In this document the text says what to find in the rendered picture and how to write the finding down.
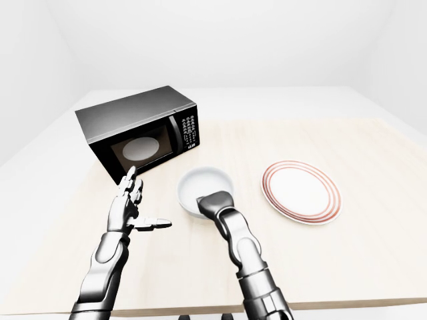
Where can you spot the white bowl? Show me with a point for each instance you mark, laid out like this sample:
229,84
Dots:
203,181

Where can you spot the black and silver microwave oven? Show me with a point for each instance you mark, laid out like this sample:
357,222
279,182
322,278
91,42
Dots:
133,110

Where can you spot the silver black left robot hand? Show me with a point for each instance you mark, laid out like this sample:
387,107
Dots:
120,210

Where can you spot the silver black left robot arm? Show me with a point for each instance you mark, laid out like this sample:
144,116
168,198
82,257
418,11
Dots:
100,266

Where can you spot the white plate with red rings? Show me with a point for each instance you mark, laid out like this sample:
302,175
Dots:
300,191

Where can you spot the white round microwave turntable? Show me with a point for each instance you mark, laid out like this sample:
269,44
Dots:
140,148

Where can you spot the small dark shape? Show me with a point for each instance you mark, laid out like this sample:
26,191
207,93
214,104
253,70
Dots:
227,317
184,317

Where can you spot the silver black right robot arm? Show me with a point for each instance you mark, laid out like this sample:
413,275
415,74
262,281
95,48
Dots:
253,260

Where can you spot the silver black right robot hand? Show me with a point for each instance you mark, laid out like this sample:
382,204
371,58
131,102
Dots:
216,201

